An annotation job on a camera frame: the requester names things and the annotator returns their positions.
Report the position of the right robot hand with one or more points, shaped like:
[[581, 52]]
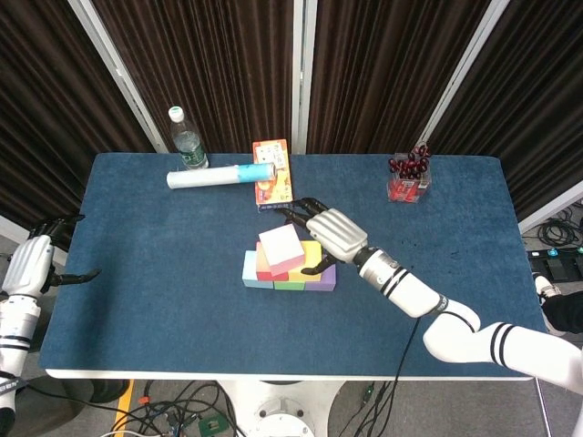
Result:
[[337, 234]]

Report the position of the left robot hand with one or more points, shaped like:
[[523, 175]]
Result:
[[29, 264]]

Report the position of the yellow foam cube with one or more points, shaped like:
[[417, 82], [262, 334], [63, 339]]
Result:
[[312, 255]]

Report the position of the purple foam cube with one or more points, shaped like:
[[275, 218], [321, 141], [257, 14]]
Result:
[[325, 280]]

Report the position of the pink foam cube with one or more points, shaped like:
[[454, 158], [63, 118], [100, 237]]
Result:
[[282, 246]]

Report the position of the red foam cube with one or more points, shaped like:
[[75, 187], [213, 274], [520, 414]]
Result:
[[264, 271]]

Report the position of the light blue foam cube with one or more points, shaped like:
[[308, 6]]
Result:
[[249, 273]]

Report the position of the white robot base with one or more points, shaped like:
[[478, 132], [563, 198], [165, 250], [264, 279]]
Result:
[[282, 409]]

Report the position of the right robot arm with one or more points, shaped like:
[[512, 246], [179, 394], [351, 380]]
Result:
[[432, 305]]

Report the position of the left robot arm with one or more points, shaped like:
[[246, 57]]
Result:
[[13, 337]]

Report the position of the green foam cube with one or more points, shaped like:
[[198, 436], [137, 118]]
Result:
[[289, 285]]

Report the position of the orange blue snack box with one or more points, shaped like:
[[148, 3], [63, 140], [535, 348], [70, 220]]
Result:
[[273, 191]]

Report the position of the red packet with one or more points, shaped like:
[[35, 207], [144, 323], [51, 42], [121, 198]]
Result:
[[405, 191]]

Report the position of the bunch of red grapes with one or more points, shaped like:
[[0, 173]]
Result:
[[410, 164]]

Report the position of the clear plastic box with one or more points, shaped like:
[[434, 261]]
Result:
[[424, 181]]

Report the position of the white roll blue band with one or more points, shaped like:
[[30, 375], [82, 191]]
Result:
[[205, 176]]

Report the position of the blue table cloth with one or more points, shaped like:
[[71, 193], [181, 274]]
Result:
[[182, 318]]

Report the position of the clear bottle green label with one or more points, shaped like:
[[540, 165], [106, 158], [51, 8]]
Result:
[[189, 150]]

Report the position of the yellow floor tape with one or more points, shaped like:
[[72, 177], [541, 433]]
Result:
[[123, 409]]

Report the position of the brown pleated curtain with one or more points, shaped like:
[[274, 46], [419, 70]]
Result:
[[205, 68]]

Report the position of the white sneaker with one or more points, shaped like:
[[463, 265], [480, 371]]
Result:
[[544, 284]]

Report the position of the green circuit board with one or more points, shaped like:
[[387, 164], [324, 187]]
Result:
[[213, 425]]

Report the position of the white partition frame post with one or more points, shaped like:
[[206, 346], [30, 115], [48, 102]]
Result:
[[13, 230], [115, 68], [551, 205], [303, 68], [461, 73]]

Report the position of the white table frame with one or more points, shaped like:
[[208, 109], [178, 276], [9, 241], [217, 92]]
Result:
[[228, 375]]

